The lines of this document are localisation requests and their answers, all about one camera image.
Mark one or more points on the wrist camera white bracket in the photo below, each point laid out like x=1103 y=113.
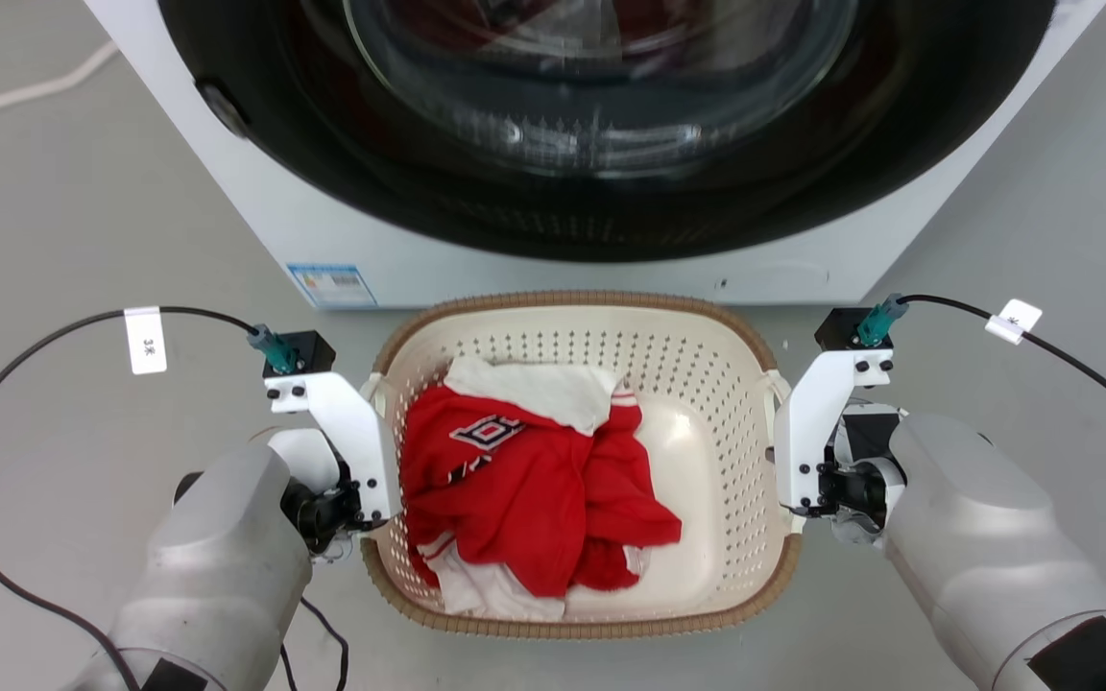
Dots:
x=812 y=422
x=351 y=422

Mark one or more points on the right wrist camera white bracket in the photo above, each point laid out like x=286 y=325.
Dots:
x=812 y=422

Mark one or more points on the blue energy label sticker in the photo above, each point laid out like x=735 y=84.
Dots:
x=332 y=284

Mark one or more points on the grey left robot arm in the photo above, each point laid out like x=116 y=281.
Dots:
x=212 y=576

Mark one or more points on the cream laundry basket brown rim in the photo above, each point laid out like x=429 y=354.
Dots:
x=707 y=461

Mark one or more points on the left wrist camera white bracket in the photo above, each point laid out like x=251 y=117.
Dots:
x=351 y=422

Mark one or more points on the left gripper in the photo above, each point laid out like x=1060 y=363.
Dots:
x=323 y=513

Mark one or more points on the red printed garment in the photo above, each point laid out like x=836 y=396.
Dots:
x=534 y=489

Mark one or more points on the black round washer door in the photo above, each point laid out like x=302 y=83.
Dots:
x=611 y=206

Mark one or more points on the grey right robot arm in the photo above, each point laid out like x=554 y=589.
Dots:
x=985 y=547

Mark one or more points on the dark washer door latch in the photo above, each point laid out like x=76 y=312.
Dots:
x=224 y=107

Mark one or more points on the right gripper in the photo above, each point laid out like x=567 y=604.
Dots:
x=855 y=489

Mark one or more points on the white garment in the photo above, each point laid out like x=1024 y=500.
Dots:
x=543 y=389

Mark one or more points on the white washing machine body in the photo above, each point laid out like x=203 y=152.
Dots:
x=342 y=245

